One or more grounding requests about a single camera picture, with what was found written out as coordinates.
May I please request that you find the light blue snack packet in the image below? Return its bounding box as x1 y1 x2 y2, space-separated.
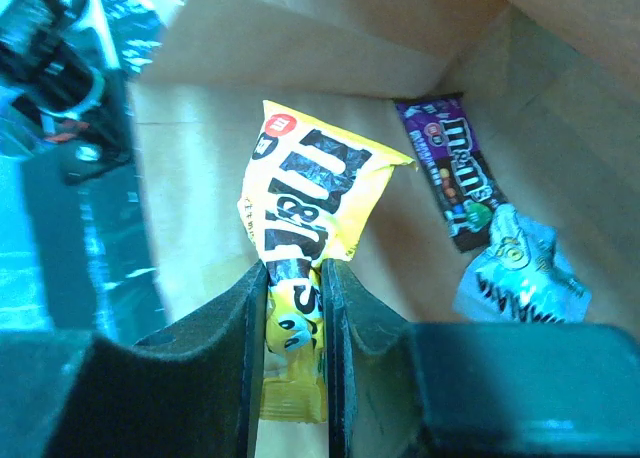
453 204 591 323

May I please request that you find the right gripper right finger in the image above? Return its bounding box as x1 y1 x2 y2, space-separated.
321 260 639 457

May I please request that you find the purple M&M's packet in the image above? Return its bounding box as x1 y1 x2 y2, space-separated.
394 93 507 252

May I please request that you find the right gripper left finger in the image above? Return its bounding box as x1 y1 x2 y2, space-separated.
0 260 271 458

